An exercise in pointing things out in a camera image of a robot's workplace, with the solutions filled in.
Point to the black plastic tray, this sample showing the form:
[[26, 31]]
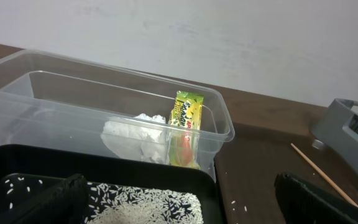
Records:
[[28, 170]]

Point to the grey dishwasher rack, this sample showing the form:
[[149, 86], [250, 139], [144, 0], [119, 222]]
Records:
[[338, 129]]

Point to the brown serving tray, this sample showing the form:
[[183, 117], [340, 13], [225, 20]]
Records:
[[246, 168]]

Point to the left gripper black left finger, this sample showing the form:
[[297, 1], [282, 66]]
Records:
[[64, 202]]

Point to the spilled rice pile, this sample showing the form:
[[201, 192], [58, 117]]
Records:
[[122, 204]]

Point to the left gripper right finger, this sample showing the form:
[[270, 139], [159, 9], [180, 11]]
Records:
[[302, 202]]

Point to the white tissue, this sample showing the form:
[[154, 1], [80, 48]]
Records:
[[135, 142]]

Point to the yellow green snack wrapper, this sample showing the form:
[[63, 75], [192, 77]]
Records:
[[186, 113]]

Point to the wooden chopstick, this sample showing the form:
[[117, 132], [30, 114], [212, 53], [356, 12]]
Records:
[[325, 177]]

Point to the clear plastic bin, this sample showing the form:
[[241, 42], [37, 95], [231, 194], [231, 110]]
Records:
[[58, 102]]

